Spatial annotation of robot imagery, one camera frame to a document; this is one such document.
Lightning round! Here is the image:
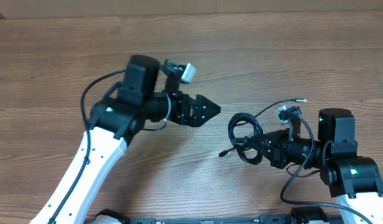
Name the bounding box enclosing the black braided usb cable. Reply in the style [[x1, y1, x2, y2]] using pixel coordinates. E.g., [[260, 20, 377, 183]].
[[218, 98, 308, 158]]

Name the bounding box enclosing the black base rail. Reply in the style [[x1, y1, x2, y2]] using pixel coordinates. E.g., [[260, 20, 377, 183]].
[[84, 205, 346, 224]]

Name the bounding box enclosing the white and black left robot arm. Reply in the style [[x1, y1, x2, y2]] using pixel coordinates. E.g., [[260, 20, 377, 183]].
[[31, 55, 221, 223]]

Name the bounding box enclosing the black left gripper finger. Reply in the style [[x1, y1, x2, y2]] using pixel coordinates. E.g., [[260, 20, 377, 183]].
[[191, 107, 218, 128], [196, 95, 221, 117]]

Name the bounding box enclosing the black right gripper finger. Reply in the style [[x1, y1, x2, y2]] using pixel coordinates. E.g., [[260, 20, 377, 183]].
[[247, 131, 280, 146], [248, 144, 272, 162]]

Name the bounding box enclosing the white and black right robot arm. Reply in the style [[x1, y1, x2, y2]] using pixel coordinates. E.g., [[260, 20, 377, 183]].
[[246, 105, 383, 223]]

